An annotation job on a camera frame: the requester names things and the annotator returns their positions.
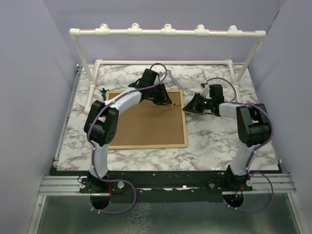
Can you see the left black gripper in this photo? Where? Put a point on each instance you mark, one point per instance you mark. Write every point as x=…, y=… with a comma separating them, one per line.
x=164, y=98

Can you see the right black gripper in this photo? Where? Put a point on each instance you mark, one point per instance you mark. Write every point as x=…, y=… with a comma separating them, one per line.
x=193, y=106

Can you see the wooden picture frame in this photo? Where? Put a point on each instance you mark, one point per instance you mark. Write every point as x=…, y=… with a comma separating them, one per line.
x=147, y=126

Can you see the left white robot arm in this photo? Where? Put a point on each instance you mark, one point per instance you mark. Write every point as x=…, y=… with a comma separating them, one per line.
x=102, y=120

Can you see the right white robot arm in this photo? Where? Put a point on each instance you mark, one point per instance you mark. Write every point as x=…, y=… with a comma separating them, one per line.
x=254, y=127

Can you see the large grey wrench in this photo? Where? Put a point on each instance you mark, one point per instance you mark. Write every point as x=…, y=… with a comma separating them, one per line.
x=170, y=75

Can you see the white PVC pipe rack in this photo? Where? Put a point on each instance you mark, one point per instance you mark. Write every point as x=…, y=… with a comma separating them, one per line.
x=166, y=31

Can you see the blue handled pliers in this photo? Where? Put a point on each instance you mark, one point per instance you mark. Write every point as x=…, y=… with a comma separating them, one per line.
x=103, y=93

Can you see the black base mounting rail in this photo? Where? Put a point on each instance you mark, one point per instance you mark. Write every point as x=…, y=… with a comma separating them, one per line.
x=164, y=186

